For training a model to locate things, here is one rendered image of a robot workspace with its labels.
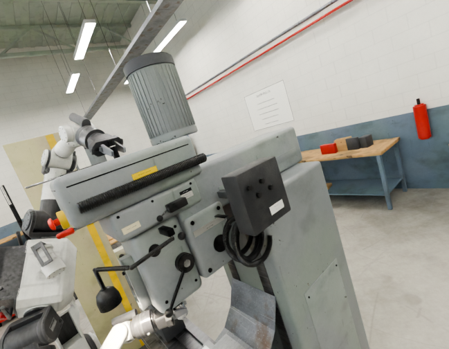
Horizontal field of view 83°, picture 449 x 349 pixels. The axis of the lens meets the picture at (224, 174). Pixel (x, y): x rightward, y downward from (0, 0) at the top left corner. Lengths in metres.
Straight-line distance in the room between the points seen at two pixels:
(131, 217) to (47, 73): 9.93
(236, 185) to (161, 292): 0.47
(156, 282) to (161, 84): 0.71
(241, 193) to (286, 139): 0.65
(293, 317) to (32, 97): 9.93
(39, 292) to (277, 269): 0.91
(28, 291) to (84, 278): 1.61
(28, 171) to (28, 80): 8.00
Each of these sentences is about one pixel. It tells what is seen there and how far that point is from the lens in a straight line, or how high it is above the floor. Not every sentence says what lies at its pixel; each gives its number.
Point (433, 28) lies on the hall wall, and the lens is 4.56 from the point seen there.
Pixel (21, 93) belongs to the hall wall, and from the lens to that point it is 10.42.
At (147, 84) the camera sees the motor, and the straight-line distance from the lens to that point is 1.03.
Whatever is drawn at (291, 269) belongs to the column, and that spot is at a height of 1.20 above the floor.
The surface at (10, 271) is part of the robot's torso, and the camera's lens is 1.27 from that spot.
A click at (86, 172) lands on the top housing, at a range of 0.85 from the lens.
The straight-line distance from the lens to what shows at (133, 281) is 1.04.
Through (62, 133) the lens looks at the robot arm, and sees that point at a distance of 1.16.
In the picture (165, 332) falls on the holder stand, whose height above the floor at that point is 0.99.
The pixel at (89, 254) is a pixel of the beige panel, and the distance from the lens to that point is 2.78.
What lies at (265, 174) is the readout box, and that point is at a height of 1.68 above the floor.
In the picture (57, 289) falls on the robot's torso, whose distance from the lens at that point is 1.23.
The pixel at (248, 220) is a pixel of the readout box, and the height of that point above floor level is 1.57.
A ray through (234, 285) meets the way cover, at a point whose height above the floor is 1.05.
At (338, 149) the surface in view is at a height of 0.91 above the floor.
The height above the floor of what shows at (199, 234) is 1.52.
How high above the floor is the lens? 1.88
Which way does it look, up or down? 10 degrees down
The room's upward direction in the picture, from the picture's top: 19 degrees counter-clockwise
